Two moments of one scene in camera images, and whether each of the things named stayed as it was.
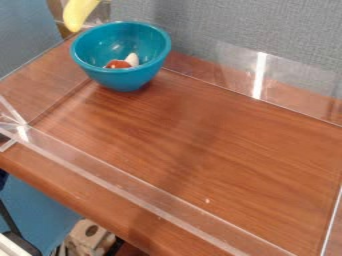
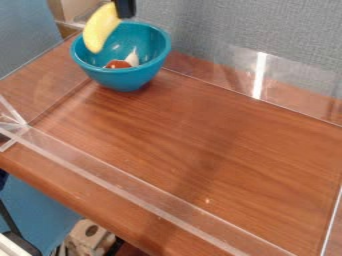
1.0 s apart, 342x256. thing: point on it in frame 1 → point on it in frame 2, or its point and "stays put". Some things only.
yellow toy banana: [76, 12] → [97, 25]
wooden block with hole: [88, 239] stays put
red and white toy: [128, 62] stays put
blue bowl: [120, 54] stays put
